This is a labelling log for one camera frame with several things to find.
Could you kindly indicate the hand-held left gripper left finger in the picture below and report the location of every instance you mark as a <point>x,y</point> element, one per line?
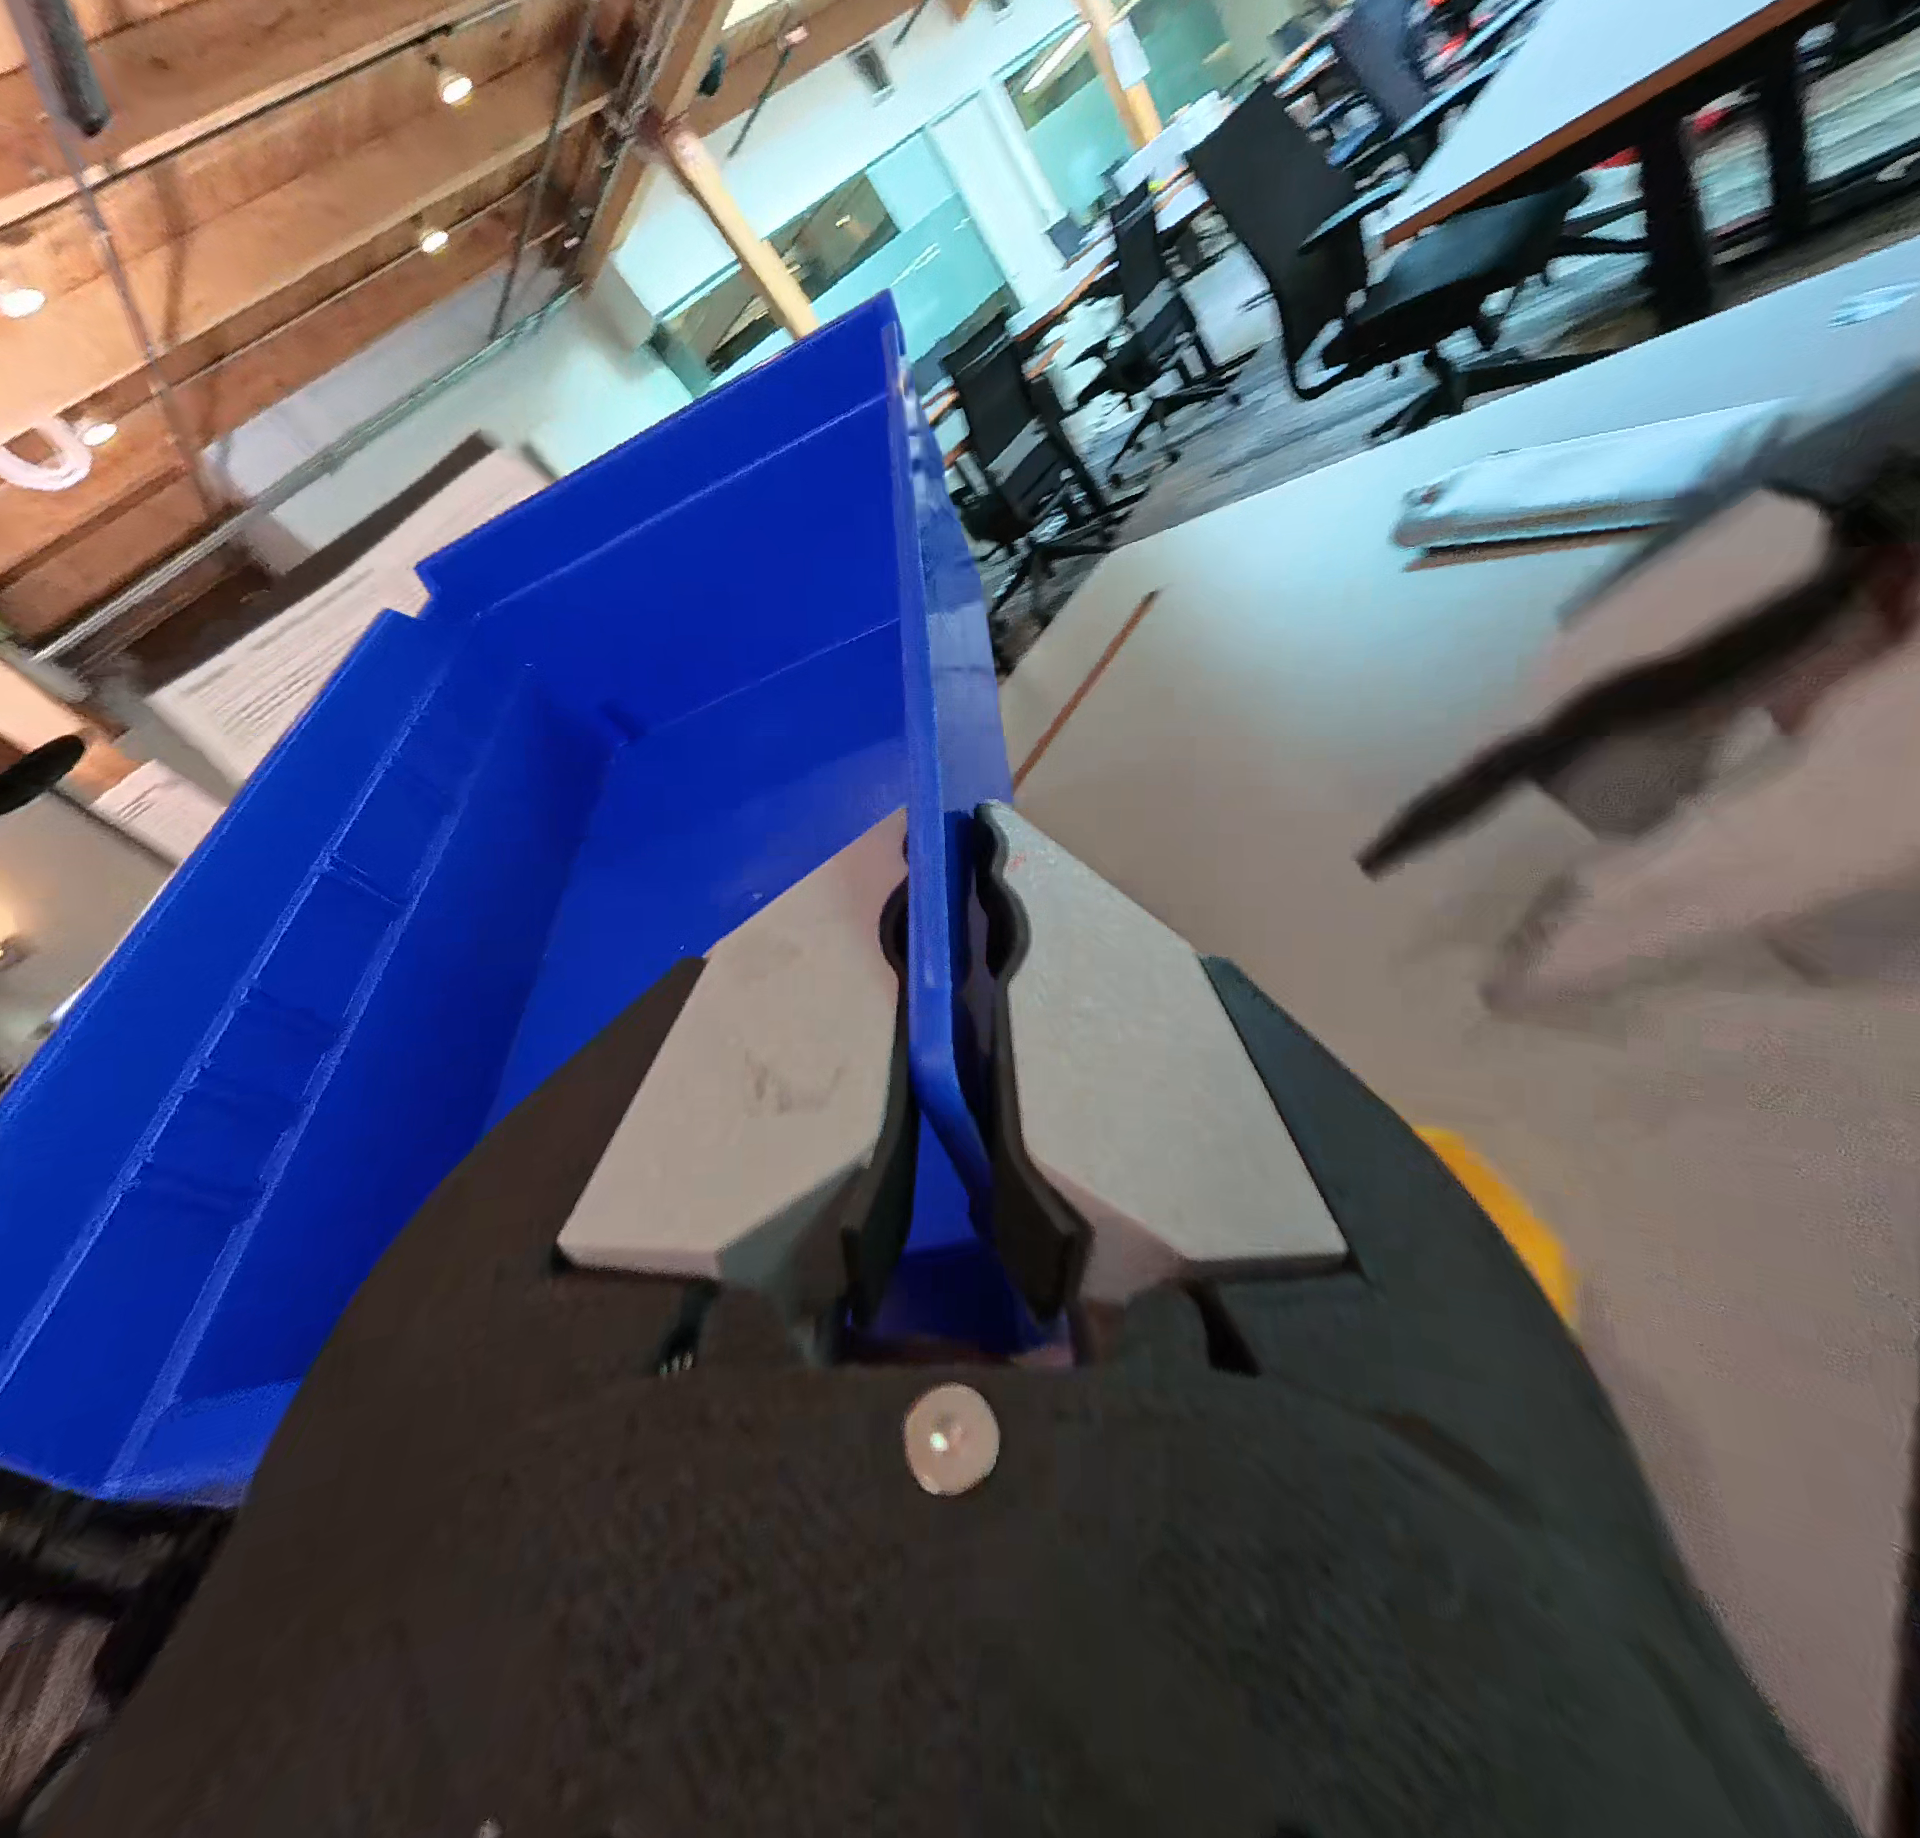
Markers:
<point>734,1089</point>

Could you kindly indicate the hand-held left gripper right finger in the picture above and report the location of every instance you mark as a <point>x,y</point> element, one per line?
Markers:
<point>1154,1089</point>

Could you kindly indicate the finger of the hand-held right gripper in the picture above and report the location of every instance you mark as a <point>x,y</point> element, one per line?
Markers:
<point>1724,517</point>
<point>1653,779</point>

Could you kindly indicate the printed instruction sheet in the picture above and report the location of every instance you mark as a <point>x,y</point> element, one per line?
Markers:
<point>347,594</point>

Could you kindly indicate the white flat board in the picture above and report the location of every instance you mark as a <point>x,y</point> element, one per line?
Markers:
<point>1576,480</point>

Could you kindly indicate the blue plastic bin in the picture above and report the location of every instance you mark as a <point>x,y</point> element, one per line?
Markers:
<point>450,896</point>

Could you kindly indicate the yellow plastic bin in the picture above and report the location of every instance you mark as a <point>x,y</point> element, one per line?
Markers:
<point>1514,1225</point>

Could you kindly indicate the black office chair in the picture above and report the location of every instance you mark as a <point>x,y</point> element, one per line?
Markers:
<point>1161,294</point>
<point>1347,218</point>
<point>1032,444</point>

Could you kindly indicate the white table with wooden edge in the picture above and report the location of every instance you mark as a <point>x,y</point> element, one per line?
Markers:
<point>1653,41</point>

